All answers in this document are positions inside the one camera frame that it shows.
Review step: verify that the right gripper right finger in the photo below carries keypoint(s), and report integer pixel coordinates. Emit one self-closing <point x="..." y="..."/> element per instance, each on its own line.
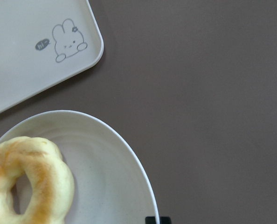
<point x="165" y="220"/>

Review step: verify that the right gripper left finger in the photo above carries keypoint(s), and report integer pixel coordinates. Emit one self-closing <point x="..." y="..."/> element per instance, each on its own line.
<point x="150" y="220"/>

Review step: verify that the white plate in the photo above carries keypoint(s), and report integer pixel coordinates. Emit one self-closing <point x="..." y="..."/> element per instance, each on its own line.
<point x="111" y="185"/>

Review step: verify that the glazed donut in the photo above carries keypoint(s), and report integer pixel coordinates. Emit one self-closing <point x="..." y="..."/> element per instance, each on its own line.
<point x="51" y="181"/>

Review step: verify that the cream rabbit tray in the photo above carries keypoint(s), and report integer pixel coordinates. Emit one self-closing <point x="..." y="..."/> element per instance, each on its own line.
<point x="42" y="43"/>

